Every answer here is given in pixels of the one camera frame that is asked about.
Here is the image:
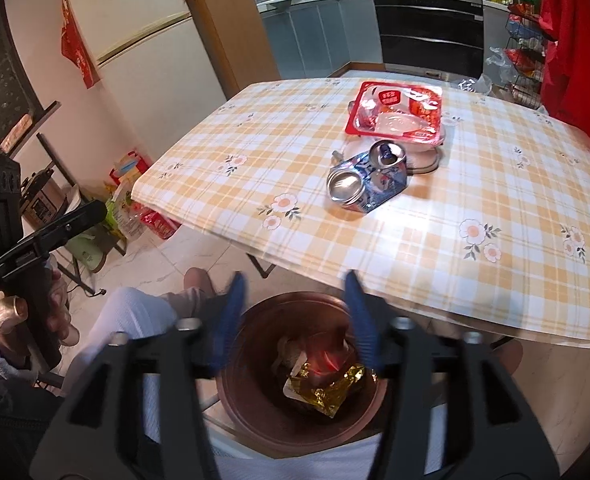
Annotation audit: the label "red-lidded food tray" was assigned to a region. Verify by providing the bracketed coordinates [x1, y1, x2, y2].
[345, 80, 450, 177]

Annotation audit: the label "green plastic item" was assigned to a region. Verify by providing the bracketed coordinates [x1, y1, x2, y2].
[65, 230, 108, 273]

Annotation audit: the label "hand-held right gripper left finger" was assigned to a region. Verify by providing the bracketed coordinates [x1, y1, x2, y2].
[30, 270, 248, 480]

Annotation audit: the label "red hanging cloth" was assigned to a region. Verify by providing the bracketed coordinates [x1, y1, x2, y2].
[61, 0, 100, 90]

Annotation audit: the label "person's left leg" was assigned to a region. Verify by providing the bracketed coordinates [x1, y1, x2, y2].
[72, 267, 216, 436]

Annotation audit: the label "person's left hand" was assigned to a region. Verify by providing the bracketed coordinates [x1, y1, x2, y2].
[49, 267, 80, 347]

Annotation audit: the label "black built-in oven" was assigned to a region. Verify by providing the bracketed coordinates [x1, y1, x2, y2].
[372, 0, 484, 79]

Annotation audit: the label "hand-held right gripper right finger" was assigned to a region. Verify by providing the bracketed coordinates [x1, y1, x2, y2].
[344, 269, 560, 480]

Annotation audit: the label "gold bracelet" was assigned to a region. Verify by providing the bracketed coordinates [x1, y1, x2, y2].
[0, 296, 28, 333]

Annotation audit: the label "red apron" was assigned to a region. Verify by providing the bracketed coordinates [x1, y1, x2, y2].
[540, 0, 590, 133]

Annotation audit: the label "electric cooker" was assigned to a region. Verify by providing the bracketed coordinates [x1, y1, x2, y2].
[20, 172, 70, 228]

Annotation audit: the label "gold foil wrapper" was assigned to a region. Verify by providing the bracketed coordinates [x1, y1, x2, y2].
[282, 362, 366, 418]

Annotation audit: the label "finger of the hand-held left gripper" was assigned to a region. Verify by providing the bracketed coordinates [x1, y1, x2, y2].
[0, 200, 106, 297]
[0, 155, 24, 273]

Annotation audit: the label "person's left forearm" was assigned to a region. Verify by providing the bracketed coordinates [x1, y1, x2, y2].
[0, 310, 68, 480]

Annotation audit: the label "grey lower kitchen cabinets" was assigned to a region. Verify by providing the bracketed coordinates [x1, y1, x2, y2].
[257, 0, 383, 81]

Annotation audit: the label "table with checked tablecloth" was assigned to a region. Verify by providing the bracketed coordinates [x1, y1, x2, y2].
[131, 77, 590, 351]

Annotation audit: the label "clear plastic bags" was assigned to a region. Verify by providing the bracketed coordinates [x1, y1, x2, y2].
[457, 45, 518, 96]

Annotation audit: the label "brown round bin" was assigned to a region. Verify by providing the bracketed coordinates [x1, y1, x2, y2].
[215, 290, 390, 446]

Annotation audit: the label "red foil wrapper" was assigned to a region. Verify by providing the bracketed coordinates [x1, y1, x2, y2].
[302, 332, 358, 376]

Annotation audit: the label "black wire storage rack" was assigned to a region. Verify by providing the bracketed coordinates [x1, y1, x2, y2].
[502, 2, 558, 106]

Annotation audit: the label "black metal shelf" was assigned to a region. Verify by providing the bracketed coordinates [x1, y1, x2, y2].
[0, 102, 100, 296]

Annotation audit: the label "pile of snack packets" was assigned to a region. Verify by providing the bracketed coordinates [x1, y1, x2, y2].
[106, 147, 180, 241]

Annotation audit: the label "cream refrigerator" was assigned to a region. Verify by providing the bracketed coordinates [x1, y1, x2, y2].
[62, 0, 228, 161]

